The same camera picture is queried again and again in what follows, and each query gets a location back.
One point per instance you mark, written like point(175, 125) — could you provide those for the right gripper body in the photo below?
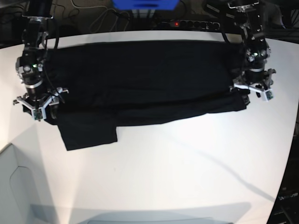
point(39, 104)

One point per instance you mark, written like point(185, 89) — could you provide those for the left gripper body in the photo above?
point(255, 80)

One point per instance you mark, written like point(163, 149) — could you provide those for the black T-shirt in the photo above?
point(111, 85)

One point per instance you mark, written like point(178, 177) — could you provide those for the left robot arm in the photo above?
point(254, 50)

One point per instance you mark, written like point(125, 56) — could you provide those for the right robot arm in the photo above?
point(31, 65)

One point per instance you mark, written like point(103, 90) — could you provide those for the black power strip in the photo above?
point(209, 26)

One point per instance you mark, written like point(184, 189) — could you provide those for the black box labelled OpenArm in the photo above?
point(288, 195)

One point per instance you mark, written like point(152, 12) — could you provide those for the blue plastic bin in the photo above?
point(145, 4)

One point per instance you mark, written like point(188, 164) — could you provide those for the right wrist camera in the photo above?
point(37, 114)

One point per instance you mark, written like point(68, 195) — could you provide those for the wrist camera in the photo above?
point(267, 95)
point(37, 114)

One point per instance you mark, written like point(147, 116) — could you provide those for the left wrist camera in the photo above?
point(267, 95)

